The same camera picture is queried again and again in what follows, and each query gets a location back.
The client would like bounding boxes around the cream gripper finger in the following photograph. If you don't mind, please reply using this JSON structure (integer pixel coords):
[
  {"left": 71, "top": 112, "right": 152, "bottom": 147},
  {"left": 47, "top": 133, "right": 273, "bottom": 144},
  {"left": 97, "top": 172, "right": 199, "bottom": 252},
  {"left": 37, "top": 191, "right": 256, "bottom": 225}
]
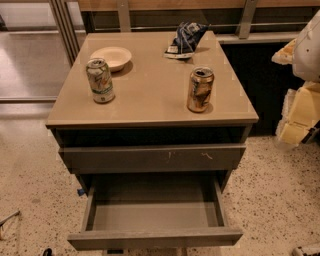
[
  {"left": 276, "top": 82, "right": 320, "bottom": 147},
  {"left": 271, "top": 39, "right": 296, "bottom": 65}
]

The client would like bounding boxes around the orange soda can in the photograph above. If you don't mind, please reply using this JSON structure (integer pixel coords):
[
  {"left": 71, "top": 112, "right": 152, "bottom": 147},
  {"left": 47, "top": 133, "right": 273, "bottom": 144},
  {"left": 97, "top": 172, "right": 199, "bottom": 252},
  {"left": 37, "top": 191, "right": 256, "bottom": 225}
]
[{"left": 187, "top": 66, "right": 214, "bottom": 113}]

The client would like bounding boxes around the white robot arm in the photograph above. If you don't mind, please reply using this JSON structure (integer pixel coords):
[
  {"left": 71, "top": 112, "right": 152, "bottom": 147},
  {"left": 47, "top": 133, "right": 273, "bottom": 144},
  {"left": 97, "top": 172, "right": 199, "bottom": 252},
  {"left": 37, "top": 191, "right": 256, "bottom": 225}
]
[{"left": 271, "top": 11, "right": 320, "bottom": 149}]

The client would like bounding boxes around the closed top drawer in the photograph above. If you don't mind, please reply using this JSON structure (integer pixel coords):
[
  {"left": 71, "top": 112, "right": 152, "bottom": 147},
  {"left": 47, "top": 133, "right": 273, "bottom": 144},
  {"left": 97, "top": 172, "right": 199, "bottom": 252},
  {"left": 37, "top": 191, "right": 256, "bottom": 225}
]
[{"left": 59, "top": 144, "right": 246, "bottom": 174}]

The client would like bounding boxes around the grey drawer cabinet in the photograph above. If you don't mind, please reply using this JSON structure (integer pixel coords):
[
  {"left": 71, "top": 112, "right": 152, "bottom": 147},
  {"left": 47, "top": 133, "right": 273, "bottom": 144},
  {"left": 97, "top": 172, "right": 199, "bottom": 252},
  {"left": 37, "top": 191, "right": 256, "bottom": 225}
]
[{"left": 45, "top": 30, "right": 260, "bottom": 256}]

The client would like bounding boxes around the green white soda can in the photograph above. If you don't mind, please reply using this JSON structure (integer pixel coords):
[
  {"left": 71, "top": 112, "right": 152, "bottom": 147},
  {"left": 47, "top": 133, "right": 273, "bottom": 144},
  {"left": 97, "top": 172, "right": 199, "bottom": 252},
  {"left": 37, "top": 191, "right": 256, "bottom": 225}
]
[{"left": 86, "top": 58, "right": 115, "bottom": 103}]

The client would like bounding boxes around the open middle drawer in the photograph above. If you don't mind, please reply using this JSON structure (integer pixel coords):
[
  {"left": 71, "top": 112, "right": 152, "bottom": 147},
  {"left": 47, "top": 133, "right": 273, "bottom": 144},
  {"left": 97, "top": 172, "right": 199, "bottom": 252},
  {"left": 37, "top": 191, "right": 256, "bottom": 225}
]
[{"left": 68, "top": 172, "right": 243, "bottom": 250}]

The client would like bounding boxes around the blue chip bag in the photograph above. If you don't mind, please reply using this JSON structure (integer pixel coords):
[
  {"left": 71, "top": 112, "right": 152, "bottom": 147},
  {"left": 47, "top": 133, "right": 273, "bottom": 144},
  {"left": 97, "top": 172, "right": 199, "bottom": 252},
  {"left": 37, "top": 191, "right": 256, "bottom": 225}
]
[{"left": 164, "top": 22, "right": 208, "bottom": 59}]

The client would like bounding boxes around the white object on floor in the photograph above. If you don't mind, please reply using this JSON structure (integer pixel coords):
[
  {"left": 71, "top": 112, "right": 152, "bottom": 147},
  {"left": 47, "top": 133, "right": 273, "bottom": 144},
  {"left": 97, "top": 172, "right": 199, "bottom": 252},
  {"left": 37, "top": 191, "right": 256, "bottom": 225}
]
[{"left": 292, "top": 243, "right": 320, "bottom": 256}]

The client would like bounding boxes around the white bowl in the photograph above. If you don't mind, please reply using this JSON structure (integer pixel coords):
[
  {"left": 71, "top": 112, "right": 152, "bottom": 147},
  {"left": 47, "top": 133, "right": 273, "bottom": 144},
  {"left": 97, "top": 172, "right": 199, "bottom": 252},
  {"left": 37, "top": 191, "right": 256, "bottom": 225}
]
[{"left": 90, "top": 47, "right": 132, "bottom": 72}]

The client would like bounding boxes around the blue tape piece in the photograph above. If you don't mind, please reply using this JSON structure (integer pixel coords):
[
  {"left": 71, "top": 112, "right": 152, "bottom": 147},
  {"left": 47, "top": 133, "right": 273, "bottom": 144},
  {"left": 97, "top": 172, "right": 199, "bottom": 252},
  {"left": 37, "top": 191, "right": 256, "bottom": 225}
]
[{"left": 77, "top": 188, "right": 85, "bottom": 197}]

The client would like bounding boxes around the small black floor object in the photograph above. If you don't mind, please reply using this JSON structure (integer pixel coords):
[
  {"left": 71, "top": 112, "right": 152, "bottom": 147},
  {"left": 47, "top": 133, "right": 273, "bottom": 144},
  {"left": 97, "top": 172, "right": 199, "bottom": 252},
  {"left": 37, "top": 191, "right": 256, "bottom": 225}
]
[{"left": 42, "top": 248, "right": 53, "bottom": 256}]

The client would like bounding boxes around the metal rod on floor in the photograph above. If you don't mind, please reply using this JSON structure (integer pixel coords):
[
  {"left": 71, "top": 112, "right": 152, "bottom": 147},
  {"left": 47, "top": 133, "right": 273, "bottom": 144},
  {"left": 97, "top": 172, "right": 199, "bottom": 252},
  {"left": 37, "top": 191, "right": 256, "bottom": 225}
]
[{"left": 0, "top": 210, "right": 20, "bottom": 240}]

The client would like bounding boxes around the metal shelf frame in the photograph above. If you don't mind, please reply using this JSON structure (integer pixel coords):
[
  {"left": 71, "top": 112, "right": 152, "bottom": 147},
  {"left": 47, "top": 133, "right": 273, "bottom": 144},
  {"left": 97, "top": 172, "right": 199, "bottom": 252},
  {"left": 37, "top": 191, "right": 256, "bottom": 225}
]
[{"left": 46, "top": 0, "right": 320, "bottom": 62}]

